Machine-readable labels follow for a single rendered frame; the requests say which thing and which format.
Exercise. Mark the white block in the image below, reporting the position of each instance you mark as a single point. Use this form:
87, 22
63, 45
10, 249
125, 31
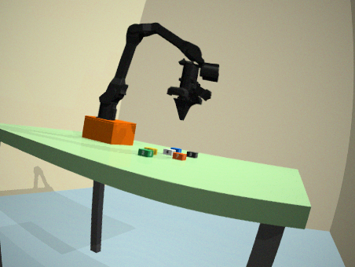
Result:
167, 151

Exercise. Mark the green block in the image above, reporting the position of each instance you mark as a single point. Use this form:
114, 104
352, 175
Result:
145, 152

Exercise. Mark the yellow digit block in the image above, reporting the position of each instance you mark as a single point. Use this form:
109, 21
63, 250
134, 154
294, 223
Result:
153, 149

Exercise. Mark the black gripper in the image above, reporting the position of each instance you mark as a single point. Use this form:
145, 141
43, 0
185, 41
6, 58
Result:
186, 97

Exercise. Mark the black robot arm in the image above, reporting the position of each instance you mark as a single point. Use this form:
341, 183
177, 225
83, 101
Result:
134, 34

